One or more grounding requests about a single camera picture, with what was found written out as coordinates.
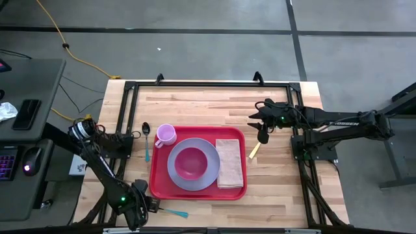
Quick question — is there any magenta plastic bowl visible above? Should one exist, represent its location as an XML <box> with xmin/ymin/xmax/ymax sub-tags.
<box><xmin>174</xmin><ymin>146</ymin><xmax>209</xmax><ymax>181</ymax></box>

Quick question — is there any knife with cream handle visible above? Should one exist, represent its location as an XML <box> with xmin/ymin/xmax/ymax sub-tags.
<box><xmin>248</xmin><ymin>142</ymin><xmax>262</xmax><ymax>160</ymax></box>

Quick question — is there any silver metal bracket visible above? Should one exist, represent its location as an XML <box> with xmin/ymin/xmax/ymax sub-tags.
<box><xmin>103</xmin><ymin>227</ymin><xmax>140</xmax><ymax>234</ymax></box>
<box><xmin>285</xmin><ymin>228</ymin><xmax>322</xmax><ymax>234</ymax></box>

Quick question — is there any fork with teal handle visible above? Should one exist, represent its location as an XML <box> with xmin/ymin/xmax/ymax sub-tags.
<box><xmin>159</xmin><ymin>207</ymin><xmax>189</xmax><ymax>218</ymax></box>

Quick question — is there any dark device with pink screen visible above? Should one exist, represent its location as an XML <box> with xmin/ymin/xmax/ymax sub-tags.
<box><xmin>0</xmin><ymin>58</ymin><xmax>13</xmax><ymax>73</ymax></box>

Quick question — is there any beige cloth napkin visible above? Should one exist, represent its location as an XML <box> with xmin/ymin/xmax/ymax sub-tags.
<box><xmin>215</xmin><ymin>138</ymin><xmax>244</xmax><ymax>189</ymax></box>

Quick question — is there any pink plastic cup with handle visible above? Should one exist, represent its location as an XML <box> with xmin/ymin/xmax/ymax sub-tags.
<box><xmin>154</xmin><ymin>123</ymin><xmax>178</xmax><ymax>150</ymax></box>

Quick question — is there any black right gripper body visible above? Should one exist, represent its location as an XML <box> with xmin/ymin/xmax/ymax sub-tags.
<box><xmin>258</xmin><ymin>101</ymin><xmax>298</xmax><ymax>145</ymax></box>

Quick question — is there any yellow cable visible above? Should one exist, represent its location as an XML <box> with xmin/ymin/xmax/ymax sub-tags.
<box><xmin>36</xmin><ymin>0</ymin><xmax>121</xmax><ymax>122</ymax></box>

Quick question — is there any red plastic tray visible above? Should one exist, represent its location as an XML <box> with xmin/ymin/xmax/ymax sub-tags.
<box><xmin>148</xmin><ymin>125</ymin><xmax>248</xmax><ymax>201</ymax></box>

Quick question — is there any lilac plastic plate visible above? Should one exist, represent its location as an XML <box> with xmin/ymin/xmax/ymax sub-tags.
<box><xmin>166</xmin><ymin>137</ymin><xmax>222</xmax><ymax>192</ymax></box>

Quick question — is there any black slanted post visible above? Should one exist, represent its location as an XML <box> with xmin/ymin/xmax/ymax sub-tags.
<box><xmin>42</xmin><ymin>122</ymin><xmax>85</xmax><ymax>157</ymax></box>

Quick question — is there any spoon with teal handle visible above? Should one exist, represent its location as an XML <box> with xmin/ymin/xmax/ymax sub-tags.
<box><xmin>142</xmin><ymin>122</ymin><xmax>151</xmax><ymax>163</ymax></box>

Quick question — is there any grey side desk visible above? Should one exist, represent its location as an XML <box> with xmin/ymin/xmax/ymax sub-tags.
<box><xmin>0</xmin><ymin>58</ymin><xmax>67</xmax><ymax>222</ymax></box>

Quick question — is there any backlit black keyboard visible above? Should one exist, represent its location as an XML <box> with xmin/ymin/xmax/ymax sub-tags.
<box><xmin>0</xmin><ymin>146</ymin><xmax>19</xmax><ymax>182</ymax></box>

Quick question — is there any white printed box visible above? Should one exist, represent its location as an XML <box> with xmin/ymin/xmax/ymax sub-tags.
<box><xmin>68</xmin><ymin>154</ymin><xmax>89</xmax><ymax>176</ymax></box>

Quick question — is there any grey metal stand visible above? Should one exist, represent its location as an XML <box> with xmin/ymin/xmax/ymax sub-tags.
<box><xmin>373</xmin><ymin>83</ymin><xmax>416</xmax><ymax>189</ymax></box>

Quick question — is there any black computer mouse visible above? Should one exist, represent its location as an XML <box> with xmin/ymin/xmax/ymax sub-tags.
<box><xmin>21</xmin><ymin>146</ymin><xmax>43</xmax><ymax>177</ymax></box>

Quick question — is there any crumpled white tissue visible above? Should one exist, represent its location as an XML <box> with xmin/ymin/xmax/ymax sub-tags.
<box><xmin>0</xmin><ymin>102</ymin><xmax>19</xmax><ymax>123</ymax></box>

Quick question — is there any desk caster wheel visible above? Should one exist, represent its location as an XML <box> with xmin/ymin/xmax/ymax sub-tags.
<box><xmin>40</xmin><ymin>198</ymin><xmax>55</xmax><ymax>211</ymax></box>

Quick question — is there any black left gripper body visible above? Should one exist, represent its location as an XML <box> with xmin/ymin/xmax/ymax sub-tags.
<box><xmin>128</xmin><ymin>178</ymin><xmax>150</xmax><ymax>230</ymax></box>

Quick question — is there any black smartphone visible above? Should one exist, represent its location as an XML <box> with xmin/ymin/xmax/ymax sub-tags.
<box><xmin>12</xmin><ymin>99</ymin><xmax>42</xmax><ymax>131</ymax></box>

